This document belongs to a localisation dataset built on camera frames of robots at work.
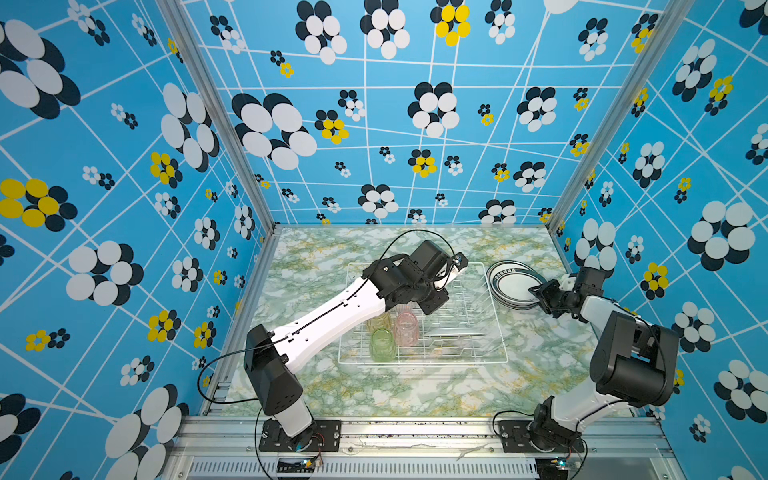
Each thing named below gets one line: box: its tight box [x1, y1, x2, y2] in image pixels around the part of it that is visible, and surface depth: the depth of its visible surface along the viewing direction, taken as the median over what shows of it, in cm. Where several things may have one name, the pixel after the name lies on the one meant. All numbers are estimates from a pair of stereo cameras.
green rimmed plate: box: [486, 259, 547, 310], surface depth 101 cm
